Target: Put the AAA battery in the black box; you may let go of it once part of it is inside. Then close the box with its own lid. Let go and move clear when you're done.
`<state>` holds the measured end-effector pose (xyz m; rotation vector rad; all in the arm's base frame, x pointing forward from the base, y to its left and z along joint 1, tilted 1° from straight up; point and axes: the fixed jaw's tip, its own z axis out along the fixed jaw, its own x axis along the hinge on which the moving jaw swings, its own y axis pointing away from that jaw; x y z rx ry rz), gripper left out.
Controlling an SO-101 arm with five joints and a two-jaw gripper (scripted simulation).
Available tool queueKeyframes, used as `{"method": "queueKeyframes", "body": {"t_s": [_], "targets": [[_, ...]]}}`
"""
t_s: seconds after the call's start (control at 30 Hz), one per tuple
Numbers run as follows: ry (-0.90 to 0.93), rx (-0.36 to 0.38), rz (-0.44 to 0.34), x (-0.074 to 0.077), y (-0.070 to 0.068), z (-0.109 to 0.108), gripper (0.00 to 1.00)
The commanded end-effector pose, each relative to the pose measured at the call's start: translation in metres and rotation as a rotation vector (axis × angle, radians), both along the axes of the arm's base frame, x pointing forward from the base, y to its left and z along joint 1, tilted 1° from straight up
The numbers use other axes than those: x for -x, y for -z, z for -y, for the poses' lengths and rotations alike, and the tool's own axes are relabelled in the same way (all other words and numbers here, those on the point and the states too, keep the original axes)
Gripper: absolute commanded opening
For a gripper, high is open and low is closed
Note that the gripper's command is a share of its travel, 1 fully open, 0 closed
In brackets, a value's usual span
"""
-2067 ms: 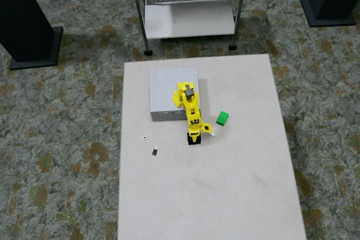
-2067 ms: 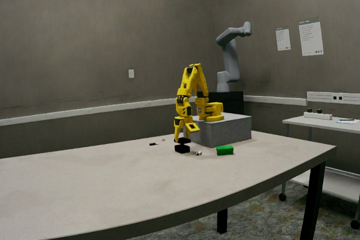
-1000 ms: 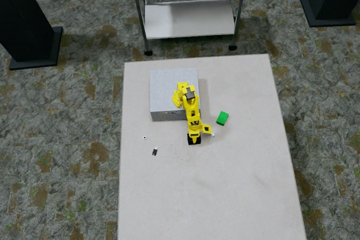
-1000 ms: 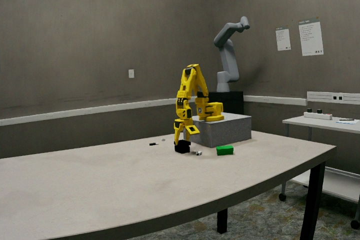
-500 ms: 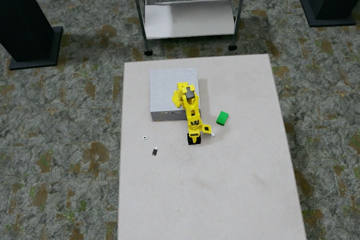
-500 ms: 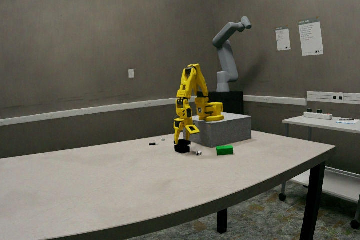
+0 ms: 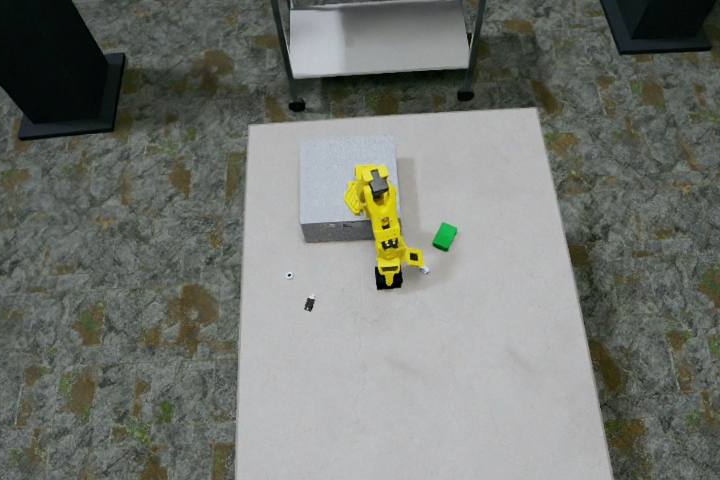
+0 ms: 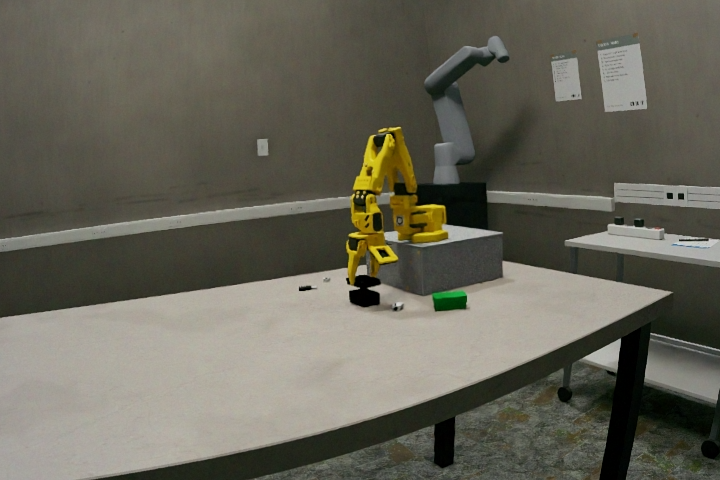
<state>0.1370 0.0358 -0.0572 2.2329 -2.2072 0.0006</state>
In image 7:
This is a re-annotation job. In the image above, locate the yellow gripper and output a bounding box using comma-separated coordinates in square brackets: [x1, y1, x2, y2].
[376, 248, 424, 286]

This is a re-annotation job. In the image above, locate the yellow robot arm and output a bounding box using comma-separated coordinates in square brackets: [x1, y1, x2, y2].
[344, 165, 406, 260]

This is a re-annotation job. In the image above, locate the green rectangular block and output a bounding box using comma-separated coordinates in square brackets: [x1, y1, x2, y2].
[432, 222, 458, 250]

